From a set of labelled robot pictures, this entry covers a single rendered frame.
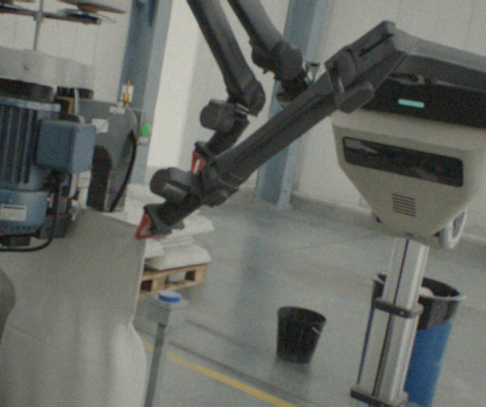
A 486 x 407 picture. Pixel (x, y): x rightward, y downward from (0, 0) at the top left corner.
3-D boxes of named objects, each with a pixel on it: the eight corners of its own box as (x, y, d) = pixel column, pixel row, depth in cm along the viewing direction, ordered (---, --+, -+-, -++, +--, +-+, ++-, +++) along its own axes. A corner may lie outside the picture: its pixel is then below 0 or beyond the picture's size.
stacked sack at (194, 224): (217, 237, 533) (220, 218, 531) (161, 243, 476) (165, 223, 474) (173, 223, 556) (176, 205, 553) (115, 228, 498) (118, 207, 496)
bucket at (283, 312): (327, 359, 414) (336, 317, 410) (304, 371, 389) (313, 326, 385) (284, 343, 429) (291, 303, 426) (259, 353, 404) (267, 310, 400)
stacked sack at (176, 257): (213, 267, 536) (216, 248, 534) (158, 277, 480) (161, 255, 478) (169, 253, 558) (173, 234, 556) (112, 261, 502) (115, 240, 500)
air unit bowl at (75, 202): (82, 216, 161) (86, 190, 160) (73, 216, 158) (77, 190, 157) (73, 212, 162) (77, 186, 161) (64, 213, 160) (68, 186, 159)
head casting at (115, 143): (126, 211, 181) (144, 98, 177) (54, 215, 161) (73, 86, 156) (48, 187, 197) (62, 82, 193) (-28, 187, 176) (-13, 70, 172)
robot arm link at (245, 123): (257, 123, 165) (243, 108, 168) (239, 117, 159) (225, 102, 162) (240, 144, 167) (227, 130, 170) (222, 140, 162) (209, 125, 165)
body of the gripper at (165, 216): (140, 207, 151) (163, 190, 147) (169, 207, 159) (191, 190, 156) (152, 233, 149) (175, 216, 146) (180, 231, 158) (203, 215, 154)
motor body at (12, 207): (60, 234, 136) (78, 106, 132) (-6, 240, 123) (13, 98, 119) (8, 216, 143) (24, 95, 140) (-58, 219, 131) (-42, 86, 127)
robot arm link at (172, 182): (231, 198, 144) (226, 165, 148) (192, 178, 136) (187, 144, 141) (190, 224, 150) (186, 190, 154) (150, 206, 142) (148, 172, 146)
